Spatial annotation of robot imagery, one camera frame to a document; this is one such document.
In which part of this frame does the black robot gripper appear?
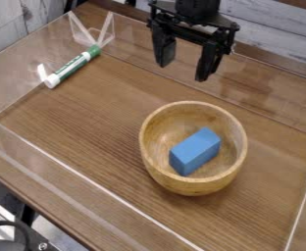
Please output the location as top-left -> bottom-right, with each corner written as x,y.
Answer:
148,0 -> 241,82

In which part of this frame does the blue rectangular block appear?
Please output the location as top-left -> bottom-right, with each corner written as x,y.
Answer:
168,127 -> 221,176

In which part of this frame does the brown wooden bowl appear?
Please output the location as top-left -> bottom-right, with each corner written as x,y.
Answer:
139,101 -> 249,196

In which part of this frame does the green white marker pen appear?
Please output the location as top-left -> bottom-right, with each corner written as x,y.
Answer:
44,44 -> 100,88

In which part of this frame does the clear acrylic corner bracket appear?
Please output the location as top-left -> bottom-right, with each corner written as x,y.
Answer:
68,12 -> 115,48

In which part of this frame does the black cable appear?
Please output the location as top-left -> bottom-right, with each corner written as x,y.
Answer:
0,220 -> 32,251

